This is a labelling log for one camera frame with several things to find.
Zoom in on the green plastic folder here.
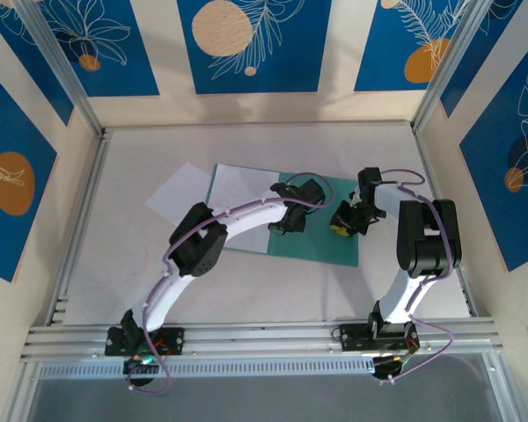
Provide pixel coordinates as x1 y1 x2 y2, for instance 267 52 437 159
204 163 361 268

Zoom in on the white paper sheet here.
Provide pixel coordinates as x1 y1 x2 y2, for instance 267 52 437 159
143 162 213 224
210 164 287 255

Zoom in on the black base connector box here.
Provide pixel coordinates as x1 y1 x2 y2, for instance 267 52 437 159
372 355 408 382
122 356 159 389

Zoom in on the grey acrylic panel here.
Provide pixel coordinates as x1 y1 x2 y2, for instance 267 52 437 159
24 351 511 422

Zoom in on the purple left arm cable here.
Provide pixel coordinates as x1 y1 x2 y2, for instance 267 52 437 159
125 171 334 396

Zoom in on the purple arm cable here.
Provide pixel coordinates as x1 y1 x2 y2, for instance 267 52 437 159
378 169 457 383
125 171 334 396

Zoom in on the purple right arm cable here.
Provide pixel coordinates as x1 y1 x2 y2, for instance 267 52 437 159
378 169 457 383

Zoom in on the aluminium table edge rail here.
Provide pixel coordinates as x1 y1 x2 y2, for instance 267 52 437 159
413 127 480 318
46 129 114 327

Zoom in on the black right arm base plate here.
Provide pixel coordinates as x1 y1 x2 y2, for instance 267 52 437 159
339 323 419 353

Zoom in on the blue floral wall panel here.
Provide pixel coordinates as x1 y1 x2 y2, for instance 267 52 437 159
354 0 467 93
439 0 528 119
0 61 59 283
39 0 160 98
0 0 75 127
459 39 528 273
177 0 334 95

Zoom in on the wide aluminium base rail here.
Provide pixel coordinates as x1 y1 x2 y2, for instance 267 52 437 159
19 316 505 364

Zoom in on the aluminium corner post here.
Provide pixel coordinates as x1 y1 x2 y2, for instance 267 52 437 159
12 0 109 137
411 0 498 133

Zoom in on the grey slotted cable duct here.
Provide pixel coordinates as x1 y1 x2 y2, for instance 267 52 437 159
38 356 376 380

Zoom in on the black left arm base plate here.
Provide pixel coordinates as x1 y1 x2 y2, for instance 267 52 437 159
104 327 187 357

